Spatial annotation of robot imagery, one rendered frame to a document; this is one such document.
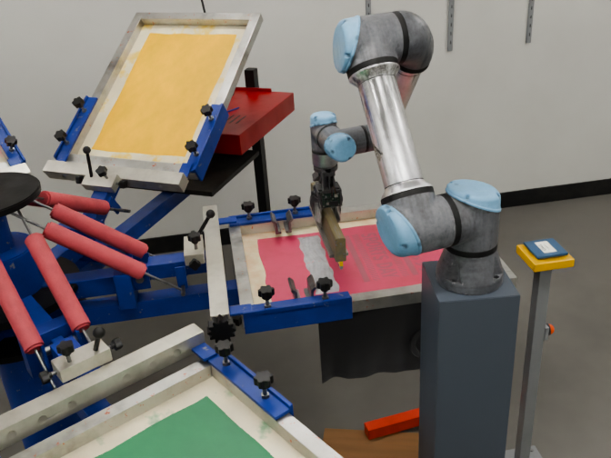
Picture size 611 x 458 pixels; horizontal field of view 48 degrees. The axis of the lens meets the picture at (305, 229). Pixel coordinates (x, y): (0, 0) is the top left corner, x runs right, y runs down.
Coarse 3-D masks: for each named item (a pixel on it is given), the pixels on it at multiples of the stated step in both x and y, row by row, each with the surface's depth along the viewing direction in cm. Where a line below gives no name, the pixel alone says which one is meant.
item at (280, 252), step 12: (348, 228) 236; (360, 228) 236; (372, 228) 235; (264, 240) 232; (276, 240) 232; (288, 240) 231; (264, 252) 225; (276, 252) 225; (288, 252) 224; (300, 252) 224; (348, 252) 222; (264, 264) 218; (276, 264) 217; (288, 264) 217; (300, 264) 216
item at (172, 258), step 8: (152, 256) 209; (160, 256) 209; (168, 256) 209; (176, 256) 208; (152, 264) 205; (160, 264) 205; (168, 264) 205; (176, 264) 206; (184, 264) 206; (152, 272) 206; (160, 272) 206; (168, 272) 206; (192, 272) 208; (200, 272) 208
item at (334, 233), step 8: (312, 184) 225; (328, 208) 208; (328, 216) 203; (328, 224) 200; (336, 224) 198; (328, 232) 201; (336, 232) 194; (328, 240) 203; (336, 240) 191; (344, 240) 191; (336, 248) 192; (344, 248) 193; (336, 256) 193; (344, 256) 194
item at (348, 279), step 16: (432, 256) 216; (272, 272) 214; (288, 272) 213; (304, 272) 212; (336, 272) 211; (352, 272) 211; (288, 288) 205; (352, 288) 202; (368, 288) 202; (384, 288) 201
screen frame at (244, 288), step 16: (352, 208) 242; (368, 208) 241; (256, 224) 236; (272, 224) 237; (304, 224) 239; (240, 240) 226; (240, 256) 216; (240, 272) 208; (512, 272) 198; (240, 288) 200; (400, 288) 194; (416, 288) 194; (240, 304) 192; (352, 304) 191; (368, 304) 192; (384, 304) 193; (400, 304) 193
